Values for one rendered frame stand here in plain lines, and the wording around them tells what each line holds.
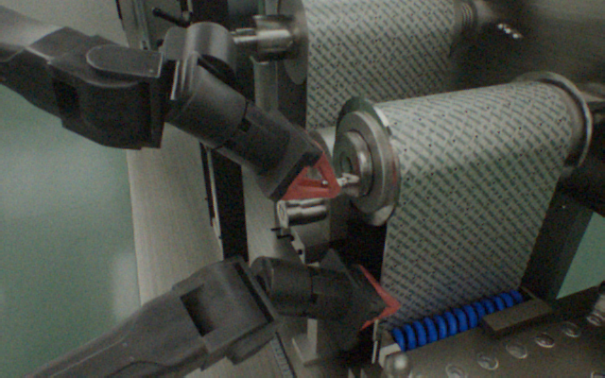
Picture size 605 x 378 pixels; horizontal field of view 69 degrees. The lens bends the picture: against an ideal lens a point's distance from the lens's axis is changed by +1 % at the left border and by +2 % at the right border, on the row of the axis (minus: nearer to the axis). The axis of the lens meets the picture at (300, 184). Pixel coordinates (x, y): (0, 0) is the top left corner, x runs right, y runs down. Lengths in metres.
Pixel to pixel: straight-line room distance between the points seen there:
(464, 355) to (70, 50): 0.53
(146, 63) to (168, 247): 0.62
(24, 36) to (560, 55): 0.63
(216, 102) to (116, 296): 1.90
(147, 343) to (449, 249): 0.36
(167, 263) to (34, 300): 1.51
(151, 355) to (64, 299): 1.95
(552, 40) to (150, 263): 0.78
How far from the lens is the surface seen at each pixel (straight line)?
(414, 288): 0.58
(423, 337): 0.60
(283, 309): 0.45
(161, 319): 0.38
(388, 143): 0.44
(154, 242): 0.98
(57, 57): 0.40
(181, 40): 0.46
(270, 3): 0.78
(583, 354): 0.67
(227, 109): 0.38
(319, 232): 0.57
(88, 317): 2.18
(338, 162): 0.51
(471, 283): 0.64
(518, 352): 0.64
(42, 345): 2.16
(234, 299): 0.39
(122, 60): 0.39
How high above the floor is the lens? 1.49
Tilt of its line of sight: 32 degrees down
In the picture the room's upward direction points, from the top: straight up
